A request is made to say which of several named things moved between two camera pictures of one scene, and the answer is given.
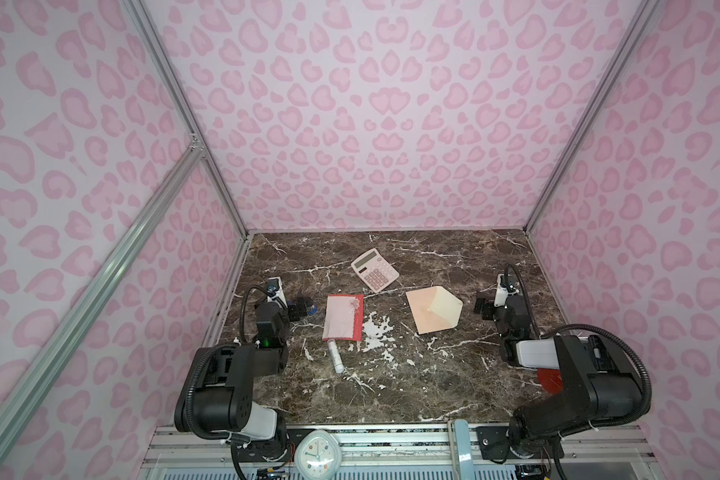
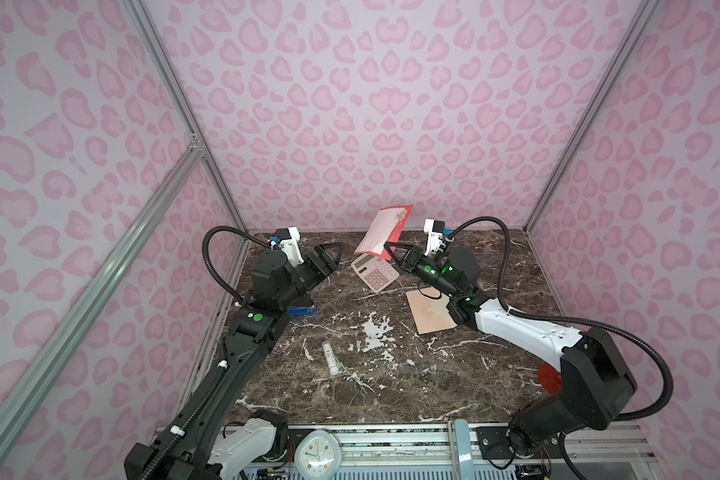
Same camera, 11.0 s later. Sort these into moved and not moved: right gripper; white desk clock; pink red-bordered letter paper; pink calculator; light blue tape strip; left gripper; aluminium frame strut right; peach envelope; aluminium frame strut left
Moved: left gripper; pink red-bordered letter paper; right gripper
Not moved: pink calculator; aluminium frame strut right; white desk clock; peach envelope; light blue tape strip; aluminium frame strut left
